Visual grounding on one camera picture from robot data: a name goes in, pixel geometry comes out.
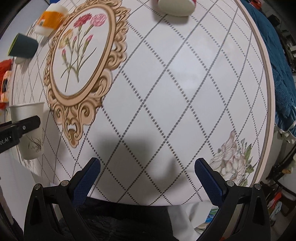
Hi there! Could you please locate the dark teal cup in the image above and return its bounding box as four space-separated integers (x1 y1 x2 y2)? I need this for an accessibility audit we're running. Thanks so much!
8 33 39 59

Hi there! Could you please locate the red plastic bag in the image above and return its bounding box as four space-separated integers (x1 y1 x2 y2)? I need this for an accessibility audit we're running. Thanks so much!
0 59 14 110

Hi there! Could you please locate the white paper cup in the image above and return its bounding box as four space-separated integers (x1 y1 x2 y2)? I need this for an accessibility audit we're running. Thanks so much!
10 102 44 160

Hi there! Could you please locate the teal quilted blanket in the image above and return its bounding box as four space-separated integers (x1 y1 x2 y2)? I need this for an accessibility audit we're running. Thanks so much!
241 1 295 136

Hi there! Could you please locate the orange tissue pack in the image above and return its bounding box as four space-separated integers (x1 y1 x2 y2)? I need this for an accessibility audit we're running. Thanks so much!
1 70 11 103

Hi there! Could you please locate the small white cup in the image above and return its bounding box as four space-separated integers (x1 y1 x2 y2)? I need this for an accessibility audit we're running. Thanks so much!
14 57 26 65

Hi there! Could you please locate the orange white jar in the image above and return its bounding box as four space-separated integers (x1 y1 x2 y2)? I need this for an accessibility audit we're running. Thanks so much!
34 3 68 37

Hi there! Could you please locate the red paper cup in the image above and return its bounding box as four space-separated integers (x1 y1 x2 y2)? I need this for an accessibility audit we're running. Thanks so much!
157 0 196 16

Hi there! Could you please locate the floral diamond pattern tablecloth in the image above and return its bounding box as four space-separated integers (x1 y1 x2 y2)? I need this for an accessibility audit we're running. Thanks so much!
11 1 274 206

